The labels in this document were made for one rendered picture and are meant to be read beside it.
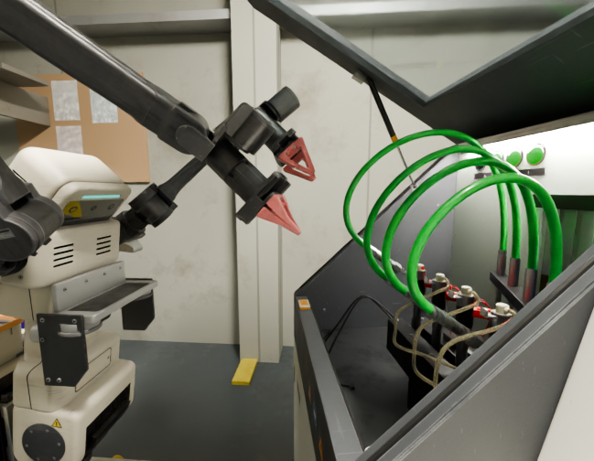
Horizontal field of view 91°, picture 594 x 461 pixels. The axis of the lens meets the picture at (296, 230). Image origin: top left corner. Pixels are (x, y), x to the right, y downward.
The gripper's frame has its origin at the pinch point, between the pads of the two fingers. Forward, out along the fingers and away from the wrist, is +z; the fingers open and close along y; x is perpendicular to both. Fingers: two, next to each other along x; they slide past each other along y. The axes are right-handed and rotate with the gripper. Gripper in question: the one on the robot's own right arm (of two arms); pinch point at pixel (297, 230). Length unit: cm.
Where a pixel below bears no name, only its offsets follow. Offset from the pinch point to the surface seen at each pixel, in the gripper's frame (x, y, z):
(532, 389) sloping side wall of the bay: -15.4, 9.4, 31.9
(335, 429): -10.4, -14.9, 24.8
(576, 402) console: -16.2, 11.6, 34.9
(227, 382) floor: 125, -136, 34
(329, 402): -5.1, -15.6, 24.0
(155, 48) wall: 167, -12, -180
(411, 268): -7.9, 9.3, 15.4
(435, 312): -7.2, 7.2, 22.5
